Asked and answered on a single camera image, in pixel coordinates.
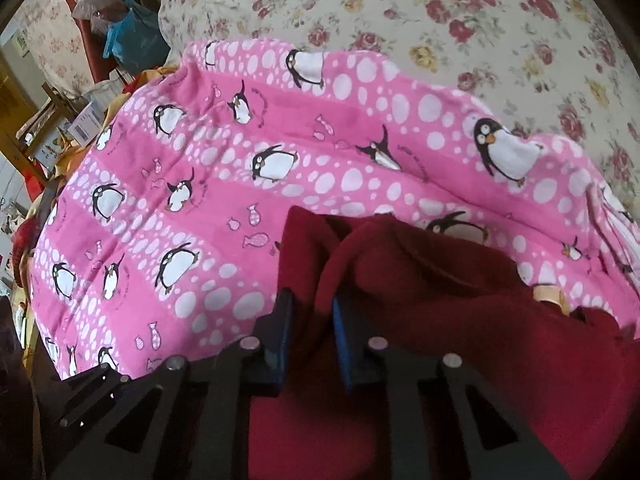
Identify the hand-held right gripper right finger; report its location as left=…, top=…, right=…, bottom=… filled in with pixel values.
left=332, top=299, right=572, bottom=480

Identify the blue bag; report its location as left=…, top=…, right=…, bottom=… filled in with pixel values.
left=102, top=0, right=173, bottom=76

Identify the dark red fleece garment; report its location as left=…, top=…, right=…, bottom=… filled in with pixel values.
left=247, top=205, right=640, bottom=480

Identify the floral bedspread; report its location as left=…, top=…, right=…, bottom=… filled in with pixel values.
left=157, top=0, right=640, bottom=226

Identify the wooden chair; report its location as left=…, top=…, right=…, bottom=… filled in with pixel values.
left=0, top=75, right=81, bottom=186

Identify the red furniture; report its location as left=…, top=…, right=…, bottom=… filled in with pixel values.
left=57, top=0, right=121, bottom=86

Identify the floral pillow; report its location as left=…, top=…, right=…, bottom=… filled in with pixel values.
left=17, top=0, right=96, bottom=101

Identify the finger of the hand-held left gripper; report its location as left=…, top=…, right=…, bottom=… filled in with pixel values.
left=56, top=362, right=138, bottom=433

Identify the pink penguin print blanket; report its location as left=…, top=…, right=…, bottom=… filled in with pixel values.
left=27, top=40, right=640, bottom=383

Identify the yellow cloth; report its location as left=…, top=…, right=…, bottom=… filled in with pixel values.
left=52, top=65, right=181, bottom=171

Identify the white box with barcode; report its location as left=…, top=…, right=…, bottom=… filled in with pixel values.
left=67, top=100, right=108, bottom=143

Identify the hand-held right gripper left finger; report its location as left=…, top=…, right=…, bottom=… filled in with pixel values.
left=50, top=288, right=297, bottom=480

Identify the white plastic bag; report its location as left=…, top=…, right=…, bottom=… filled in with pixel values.
left=70, top=0, right=128, bottom=31

